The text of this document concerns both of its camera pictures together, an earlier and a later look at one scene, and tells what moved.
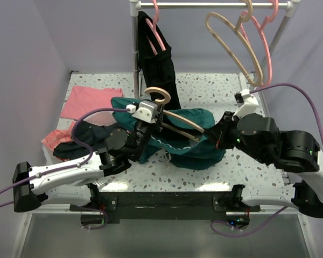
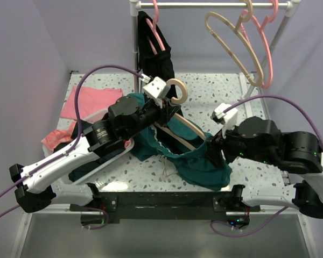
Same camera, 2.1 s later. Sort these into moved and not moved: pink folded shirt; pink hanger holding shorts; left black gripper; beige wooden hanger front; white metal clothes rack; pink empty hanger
Moved: left black gripper; beige wooden hanger front
Not moved: pink empty hanger; white metal clothes rack; pink hanger holding shorts; pink folded shirt
